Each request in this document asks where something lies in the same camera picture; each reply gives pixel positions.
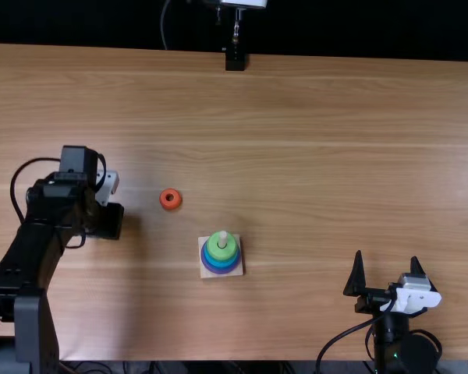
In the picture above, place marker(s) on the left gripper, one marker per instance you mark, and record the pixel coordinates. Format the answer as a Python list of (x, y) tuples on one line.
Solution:
[(105, 222)]

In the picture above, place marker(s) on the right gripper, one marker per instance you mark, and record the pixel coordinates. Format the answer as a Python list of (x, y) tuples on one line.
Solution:
[(370, 300)]

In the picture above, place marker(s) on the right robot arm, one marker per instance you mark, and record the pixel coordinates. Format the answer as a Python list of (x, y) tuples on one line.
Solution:
[(417, 350)]

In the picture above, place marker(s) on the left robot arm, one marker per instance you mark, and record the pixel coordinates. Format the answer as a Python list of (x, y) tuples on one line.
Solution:
[(31, 241)]

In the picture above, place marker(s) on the wooden peg base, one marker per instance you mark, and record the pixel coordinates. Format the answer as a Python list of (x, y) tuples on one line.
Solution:
[(207, 274)]

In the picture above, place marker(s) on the black clamp stand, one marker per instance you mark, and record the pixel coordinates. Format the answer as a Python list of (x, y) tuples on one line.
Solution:
[(236, 62)]

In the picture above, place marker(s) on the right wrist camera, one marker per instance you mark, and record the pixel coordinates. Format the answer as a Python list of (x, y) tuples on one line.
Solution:
[(413, 298)]

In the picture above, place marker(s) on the white mounted camera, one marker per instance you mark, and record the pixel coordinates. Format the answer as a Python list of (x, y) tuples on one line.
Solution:
[(245, 3)]

